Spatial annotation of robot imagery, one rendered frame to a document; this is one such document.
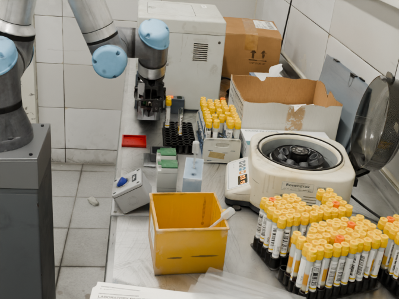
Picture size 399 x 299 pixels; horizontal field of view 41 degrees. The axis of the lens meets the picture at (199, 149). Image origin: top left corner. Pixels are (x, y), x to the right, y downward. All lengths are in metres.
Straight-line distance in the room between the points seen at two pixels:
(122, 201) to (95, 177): 2.02
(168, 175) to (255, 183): 0.21
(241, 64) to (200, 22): 0.48
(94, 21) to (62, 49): 1.90
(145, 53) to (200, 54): 0.40
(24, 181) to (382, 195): 0.87
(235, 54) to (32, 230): 1.11
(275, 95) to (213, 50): 0.24
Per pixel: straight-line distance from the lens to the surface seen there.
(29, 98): 3.15
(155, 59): 1.36
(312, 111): 1.52
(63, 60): 3.11
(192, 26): 1.69
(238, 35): 2.10
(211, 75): 1.74
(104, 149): 3.29
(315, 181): 1.18
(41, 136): 1.35
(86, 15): 1.20
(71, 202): 2.94
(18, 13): 1.36
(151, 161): 1.38
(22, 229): 1.36
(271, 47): 2.13
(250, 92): 1.72
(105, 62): 1.20
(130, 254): 1.07
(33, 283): 1.45
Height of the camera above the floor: 1.51
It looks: 25 degrees down
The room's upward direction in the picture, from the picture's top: 5 degrees clockwise
